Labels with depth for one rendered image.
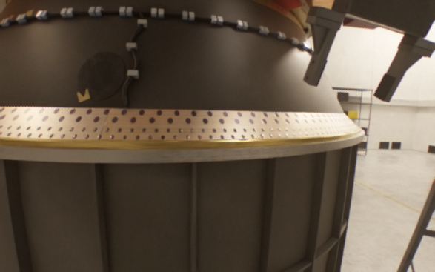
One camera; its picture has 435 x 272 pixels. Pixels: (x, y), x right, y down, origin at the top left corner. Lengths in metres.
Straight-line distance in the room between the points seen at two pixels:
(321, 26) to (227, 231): 0.46
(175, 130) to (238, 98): 0.19
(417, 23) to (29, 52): 0.79
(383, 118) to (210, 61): 8.04
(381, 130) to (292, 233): 7.85
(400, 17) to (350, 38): 7.52
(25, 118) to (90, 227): 0.27
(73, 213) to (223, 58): 0.50
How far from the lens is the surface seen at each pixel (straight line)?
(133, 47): 0.59
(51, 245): 0.64
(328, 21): 0.35
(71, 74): 0.61
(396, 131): 8.86
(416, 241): 1.29
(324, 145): 0.63
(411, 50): 0.43
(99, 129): 0.49
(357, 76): 7.86
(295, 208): 0.68
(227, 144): 0.45
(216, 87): 0.55
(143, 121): 0.48
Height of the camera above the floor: 1.24
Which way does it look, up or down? 7 degrees down
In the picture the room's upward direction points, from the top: 2 degrees clockwise
